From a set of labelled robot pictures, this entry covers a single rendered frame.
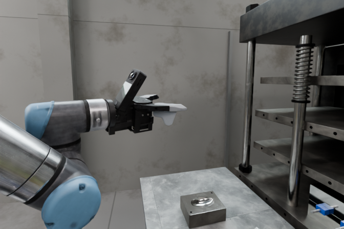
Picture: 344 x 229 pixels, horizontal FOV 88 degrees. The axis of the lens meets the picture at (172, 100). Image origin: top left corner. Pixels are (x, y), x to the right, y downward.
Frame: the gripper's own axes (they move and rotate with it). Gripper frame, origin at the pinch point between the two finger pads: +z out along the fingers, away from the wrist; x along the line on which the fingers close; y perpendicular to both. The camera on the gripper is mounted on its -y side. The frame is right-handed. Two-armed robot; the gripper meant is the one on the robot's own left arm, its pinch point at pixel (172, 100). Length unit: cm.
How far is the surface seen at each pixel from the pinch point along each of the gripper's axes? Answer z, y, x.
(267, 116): 95, 21, -12
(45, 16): -23, -47, -207
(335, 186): 78, 41, 32
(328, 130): 80, 15, 23
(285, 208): 76, 65, 16
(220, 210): 37, 60, 0
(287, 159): 88, 42, 7
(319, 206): 76, 53, 29
